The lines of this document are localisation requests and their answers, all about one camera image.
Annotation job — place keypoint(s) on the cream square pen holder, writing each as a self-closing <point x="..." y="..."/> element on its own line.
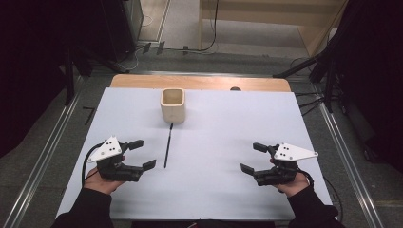
<point x="173" y="109"/>

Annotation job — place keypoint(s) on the black pen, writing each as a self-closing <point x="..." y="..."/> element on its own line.
<point x="167" y="148"/>

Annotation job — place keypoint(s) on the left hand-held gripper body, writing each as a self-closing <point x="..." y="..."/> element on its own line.
<point x="109" y="169"/>

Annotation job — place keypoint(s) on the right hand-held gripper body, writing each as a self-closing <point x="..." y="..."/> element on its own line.
<point x="282" y="172"/>

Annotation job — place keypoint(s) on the dark curtain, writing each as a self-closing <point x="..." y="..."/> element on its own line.
<point x="28" y="63"/>
<point x="377" y="79"/>

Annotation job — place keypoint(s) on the black cabinet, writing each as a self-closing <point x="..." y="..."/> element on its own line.
<point x="118" y="25"/>

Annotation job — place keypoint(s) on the metal floor rail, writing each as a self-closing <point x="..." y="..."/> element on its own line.
<point x="348" y="161"/>
<point x="41" y="161"/>

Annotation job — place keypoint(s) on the person's left hand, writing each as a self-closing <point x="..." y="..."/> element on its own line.
<point x="101" y="185"/>

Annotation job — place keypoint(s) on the light wooden shelf unit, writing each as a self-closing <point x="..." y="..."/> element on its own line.
<point x="316" y="19"/>

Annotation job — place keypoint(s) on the black tripod stand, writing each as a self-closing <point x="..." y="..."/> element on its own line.
<point x="304" y="65"/>

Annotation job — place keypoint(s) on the person's right hand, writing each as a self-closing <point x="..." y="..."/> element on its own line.
<point x="294" y="187"/>

